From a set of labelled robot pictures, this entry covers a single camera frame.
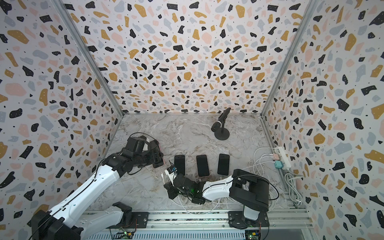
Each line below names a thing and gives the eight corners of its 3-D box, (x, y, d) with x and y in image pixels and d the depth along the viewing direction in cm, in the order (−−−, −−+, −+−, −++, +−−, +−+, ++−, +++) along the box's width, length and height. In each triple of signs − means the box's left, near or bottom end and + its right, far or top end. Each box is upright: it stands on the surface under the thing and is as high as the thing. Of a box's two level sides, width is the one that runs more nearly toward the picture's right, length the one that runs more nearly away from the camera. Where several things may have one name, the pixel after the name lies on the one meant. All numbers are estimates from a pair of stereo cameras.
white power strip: (281, 170, 97) (284, 167, 93) (274, 150, 107) (276, 146, 103) (288, 170, 97) (291, 167, 93) (280, 150, 107) (283, 146, 103)
